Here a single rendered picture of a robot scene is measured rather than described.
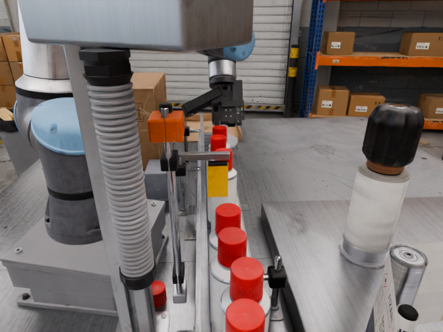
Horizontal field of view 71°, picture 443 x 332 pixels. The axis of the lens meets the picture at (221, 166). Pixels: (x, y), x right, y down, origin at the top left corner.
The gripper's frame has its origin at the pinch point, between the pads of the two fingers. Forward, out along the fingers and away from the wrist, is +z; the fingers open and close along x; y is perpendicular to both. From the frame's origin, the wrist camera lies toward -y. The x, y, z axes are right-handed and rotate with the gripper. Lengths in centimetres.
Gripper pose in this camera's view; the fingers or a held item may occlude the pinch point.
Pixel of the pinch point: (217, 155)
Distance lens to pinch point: 81.3
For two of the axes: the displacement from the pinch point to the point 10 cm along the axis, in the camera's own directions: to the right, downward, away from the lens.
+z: 0.3, 10.0, -0.8
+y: 10.0, -0.3, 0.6
